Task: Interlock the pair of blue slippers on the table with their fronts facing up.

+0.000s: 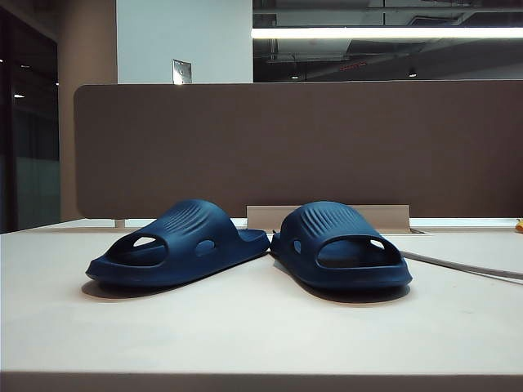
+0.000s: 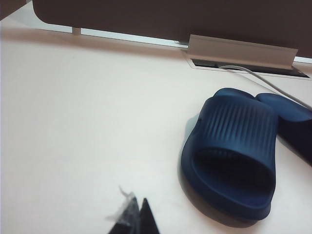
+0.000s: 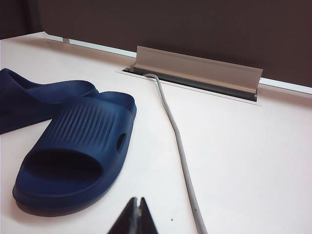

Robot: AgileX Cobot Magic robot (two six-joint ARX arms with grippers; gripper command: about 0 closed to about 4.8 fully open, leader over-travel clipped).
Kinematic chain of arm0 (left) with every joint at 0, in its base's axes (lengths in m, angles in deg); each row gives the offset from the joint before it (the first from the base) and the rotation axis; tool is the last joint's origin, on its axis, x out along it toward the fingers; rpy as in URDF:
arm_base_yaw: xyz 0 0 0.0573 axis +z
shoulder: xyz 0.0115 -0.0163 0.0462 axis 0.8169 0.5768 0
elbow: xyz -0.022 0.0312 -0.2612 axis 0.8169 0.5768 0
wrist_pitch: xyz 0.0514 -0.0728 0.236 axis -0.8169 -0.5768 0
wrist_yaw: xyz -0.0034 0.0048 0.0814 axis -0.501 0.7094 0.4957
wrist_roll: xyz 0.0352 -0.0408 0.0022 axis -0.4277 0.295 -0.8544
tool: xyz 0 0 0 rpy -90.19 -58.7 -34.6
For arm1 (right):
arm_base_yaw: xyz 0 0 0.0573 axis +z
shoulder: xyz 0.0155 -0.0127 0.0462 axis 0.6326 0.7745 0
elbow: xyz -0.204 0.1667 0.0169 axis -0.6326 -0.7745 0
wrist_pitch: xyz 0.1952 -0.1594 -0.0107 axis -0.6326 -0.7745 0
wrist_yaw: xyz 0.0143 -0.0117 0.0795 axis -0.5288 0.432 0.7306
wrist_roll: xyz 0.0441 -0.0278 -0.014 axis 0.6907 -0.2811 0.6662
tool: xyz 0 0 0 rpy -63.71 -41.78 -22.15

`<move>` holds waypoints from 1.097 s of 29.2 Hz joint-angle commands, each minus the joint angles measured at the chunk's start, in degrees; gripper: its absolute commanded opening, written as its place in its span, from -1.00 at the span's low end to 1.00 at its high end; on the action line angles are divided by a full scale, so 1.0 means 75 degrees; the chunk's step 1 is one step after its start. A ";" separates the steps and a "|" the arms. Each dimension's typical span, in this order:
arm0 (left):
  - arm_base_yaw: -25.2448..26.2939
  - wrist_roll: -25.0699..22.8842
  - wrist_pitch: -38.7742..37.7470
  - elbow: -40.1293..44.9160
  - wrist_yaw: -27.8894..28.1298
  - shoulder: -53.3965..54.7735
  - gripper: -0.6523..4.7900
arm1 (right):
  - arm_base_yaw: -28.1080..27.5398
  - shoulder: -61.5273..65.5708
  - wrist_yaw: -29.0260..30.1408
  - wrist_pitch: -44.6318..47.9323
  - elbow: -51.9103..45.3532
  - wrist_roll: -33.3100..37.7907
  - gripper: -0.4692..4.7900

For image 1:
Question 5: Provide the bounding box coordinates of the blue rubber slipper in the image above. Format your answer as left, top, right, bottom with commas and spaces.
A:
84, 198, 271, 287
270, 199, 413, 292

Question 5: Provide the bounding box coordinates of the brown desk divider panel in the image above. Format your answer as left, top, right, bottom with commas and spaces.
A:
73, 80, 523, 221

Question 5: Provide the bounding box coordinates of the white ceiling light strip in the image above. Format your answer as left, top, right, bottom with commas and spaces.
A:
252, 27, 523, 40

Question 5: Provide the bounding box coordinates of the metal wall plate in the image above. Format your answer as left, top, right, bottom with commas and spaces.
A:
172, 58, 193, 86

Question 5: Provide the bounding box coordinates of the grey cable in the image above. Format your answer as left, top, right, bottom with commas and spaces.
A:
402, 249, 523, 282

